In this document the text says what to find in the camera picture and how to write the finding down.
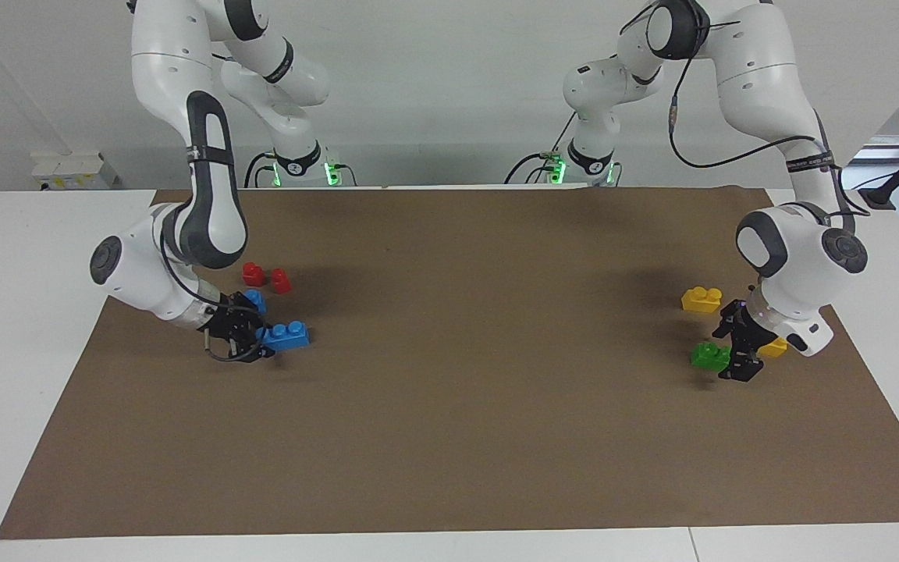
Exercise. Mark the white wall socket box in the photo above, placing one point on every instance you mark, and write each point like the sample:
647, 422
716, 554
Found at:
73, 170

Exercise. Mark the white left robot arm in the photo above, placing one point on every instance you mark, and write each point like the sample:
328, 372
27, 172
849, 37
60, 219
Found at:
762, 70

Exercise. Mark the blue toy brick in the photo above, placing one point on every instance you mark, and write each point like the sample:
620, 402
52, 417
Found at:
257, 300
289, 336

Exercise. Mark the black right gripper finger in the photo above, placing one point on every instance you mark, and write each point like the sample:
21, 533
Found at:
258, 322
261, 353

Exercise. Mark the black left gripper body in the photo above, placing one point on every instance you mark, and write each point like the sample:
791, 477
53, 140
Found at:
747, 328

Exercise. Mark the red toy brick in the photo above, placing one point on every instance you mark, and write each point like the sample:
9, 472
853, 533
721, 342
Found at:
254, 274
281, 282

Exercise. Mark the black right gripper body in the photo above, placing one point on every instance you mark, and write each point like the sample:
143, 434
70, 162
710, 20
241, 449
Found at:
232, 320

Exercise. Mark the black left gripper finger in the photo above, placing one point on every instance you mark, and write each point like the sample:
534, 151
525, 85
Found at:
744, 365
725, 321

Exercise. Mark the brown table mat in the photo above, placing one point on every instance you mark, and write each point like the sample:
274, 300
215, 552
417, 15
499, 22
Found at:
481, 390

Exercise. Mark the green toy brick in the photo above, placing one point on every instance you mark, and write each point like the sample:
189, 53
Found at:
707, 357

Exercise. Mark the yellow toy brick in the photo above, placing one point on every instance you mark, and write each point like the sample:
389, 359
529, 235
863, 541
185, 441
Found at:
776, 348
701, 300

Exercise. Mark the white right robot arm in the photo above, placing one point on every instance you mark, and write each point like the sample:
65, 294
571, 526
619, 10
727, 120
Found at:
161, 70

